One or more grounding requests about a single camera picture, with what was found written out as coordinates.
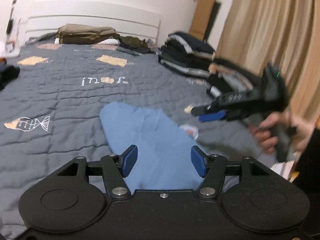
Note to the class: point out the black hairbrush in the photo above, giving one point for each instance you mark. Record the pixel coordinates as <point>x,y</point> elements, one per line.
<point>10,27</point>

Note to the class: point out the white pillow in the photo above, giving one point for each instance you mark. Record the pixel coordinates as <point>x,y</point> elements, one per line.
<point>110,41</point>

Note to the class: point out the white headboard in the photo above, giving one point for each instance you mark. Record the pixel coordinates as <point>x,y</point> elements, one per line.
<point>100,10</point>

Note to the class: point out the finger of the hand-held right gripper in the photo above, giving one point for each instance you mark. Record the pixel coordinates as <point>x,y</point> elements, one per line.
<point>200,110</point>
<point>212,117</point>

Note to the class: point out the beige curtain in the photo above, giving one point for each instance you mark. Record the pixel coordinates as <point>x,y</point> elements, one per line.
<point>275,30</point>

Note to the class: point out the person's right hand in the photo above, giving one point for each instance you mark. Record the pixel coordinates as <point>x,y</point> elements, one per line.
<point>265,140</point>

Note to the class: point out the mixed folded clothes stack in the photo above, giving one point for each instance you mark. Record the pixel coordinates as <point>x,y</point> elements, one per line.
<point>230,80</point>

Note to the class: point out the navy clothes heap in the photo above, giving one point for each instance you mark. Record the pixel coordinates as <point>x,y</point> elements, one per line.
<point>8,76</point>

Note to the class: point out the black flat panel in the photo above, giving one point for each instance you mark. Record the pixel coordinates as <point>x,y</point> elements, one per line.
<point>215,22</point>

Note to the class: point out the stack of dark folded clothes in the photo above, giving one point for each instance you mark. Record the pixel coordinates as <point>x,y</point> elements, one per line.
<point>185,52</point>

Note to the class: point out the olive mottled cloth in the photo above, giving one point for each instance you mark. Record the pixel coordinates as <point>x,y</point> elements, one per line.
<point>132,41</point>

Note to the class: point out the folded khaki brown bedding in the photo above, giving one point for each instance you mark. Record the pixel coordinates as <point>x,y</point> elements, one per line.
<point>85,32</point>

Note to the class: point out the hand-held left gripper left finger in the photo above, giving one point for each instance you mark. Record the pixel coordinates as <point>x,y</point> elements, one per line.
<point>131,158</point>

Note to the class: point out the dark grey cloth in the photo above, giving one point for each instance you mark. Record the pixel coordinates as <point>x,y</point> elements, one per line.
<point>135,50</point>

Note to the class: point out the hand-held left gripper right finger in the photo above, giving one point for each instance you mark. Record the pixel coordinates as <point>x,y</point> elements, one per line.
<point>197,161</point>

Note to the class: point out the grey printed bed quilt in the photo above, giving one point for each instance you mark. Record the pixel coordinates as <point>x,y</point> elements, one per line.
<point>62,92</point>

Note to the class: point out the blue garment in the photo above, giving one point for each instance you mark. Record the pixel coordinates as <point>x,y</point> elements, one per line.
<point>150,142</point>

